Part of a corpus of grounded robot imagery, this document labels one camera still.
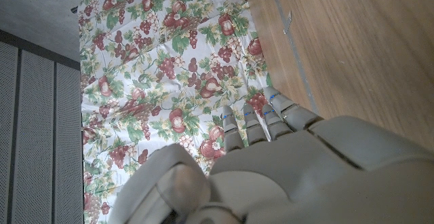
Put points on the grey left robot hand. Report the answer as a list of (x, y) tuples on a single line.
[(305, 183)]

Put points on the grey perforated wall panel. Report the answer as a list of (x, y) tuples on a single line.
[(35, 139), (69, 149), (7, 132)]

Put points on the floral fruit print backdrop cloth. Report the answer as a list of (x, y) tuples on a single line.
[(152, 64)]

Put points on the grey tape outline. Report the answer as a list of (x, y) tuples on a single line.
[(296, 52)]

